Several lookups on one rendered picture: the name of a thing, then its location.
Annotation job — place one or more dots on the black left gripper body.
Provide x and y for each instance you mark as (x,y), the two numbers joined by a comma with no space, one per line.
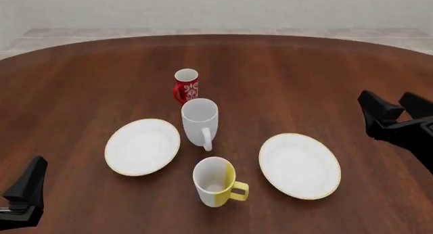
(23,213)

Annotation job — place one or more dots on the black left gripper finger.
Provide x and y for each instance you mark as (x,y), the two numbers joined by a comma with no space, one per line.
(31,183)

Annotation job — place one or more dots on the tall white mug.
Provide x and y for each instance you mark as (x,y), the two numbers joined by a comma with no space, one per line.
(196,127)

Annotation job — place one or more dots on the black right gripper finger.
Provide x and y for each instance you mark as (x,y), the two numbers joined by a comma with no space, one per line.
(377,108)
(417,106)

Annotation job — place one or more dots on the white plate with orange rim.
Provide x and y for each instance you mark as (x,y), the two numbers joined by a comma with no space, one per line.
(299,166)
(142,147)

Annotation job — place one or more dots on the white and yellow mug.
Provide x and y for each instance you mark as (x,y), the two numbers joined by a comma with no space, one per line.
(216,191)

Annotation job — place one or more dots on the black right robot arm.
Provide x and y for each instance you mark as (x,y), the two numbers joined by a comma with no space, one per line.
(421,154)

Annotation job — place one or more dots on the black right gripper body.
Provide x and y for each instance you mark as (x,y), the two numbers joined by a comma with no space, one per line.
(402,131)

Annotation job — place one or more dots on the red patterned mug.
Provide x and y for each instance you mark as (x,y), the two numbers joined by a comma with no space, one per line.
(189,88)

